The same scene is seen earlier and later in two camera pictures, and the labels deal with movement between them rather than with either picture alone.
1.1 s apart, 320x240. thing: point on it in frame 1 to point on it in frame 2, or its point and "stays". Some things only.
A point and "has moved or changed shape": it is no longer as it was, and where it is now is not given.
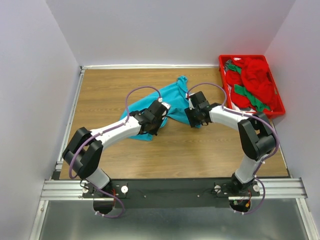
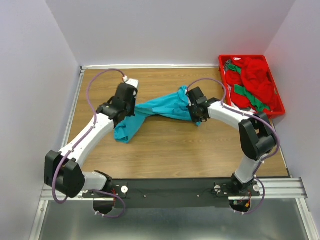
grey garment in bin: (227, 62) stays
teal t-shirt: (175, 94) has moved or changed shape
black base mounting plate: (168, 193) stays
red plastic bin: (250, 85) stays
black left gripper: (155, 132) to (132, 112)
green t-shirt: (240, 90) stays
